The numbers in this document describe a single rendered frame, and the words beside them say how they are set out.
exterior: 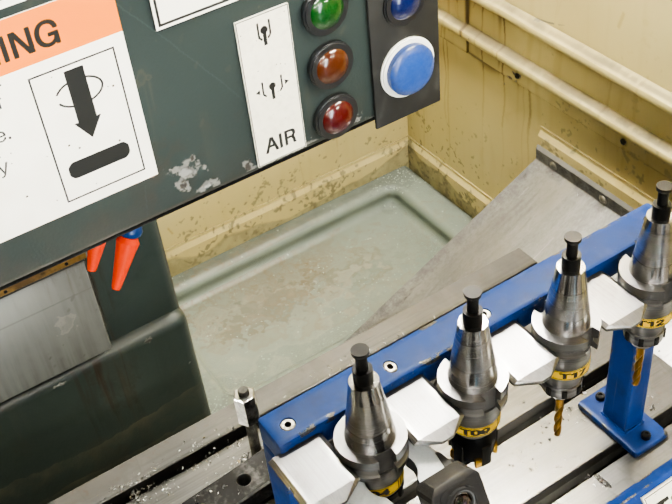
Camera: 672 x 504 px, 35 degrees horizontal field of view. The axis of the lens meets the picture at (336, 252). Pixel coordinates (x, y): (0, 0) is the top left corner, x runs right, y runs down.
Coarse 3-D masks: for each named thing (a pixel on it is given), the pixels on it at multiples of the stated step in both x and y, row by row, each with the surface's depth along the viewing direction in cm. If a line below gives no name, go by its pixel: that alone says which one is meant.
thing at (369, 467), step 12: (396, 420) 90; (336, 432) 90; (396, 432) 89; (336, 444) 89; (396, 444) 88; (348, 456) 88; (360, 456) 88; (372, 456) 88; (384, 456) 88; (396, 456) 88; (408, 456) 90; (360, 468) 88; (372, 468) 87; (384, 468) 89; (396, 468) 89; (360, 480) 89; (372, 480) 88
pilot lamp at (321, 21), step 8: (320, 0) 52; (328, 0) 52; (336, 0) 52; (312, 8) 52; (320, 8) 52; (328, 8) 52; (336, 8) 52; (312, 16) 52; (320, 16) 52; (328, 16) 52; (336, 16) 53; (320, 24) 53; (328, 24) 53
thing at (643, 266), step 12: (648, 216) 97; (648, 228) 97; (660, 228) 96; (648, 240) 97; (660, 240) 97; (636, 252) 99; (648, 252) 98; (660, 252) 98; (636, 264) 100; (648, 264) 99; (660, 264) 98; (636, 276) 100; (648, 276) 99; (660, 276) 99
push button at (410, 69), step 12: (408, 48) 57; (420, 48) 57; (396, 60) 57; (408, 60) 57; (420, 60) 57; (432, 60) 58; (396, 72) 57; (408, 72) 57; (420, 72) 58; (396, 84) 57; (408, 84) 58; (420, 84) 58
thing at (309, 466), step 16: (304, 448) 90; (320, 448) 90; (272, 464) 89; (288, 464) 89; (304, 464) 89; (320, 464) 89; (336, 464) 88; (288, 480) 88; (304, 480) 88; (320, 480) 87; (336, 480) 87; (352, 480) 87; (304, 496) 86; (320, 496) 86; (336, 496) 86
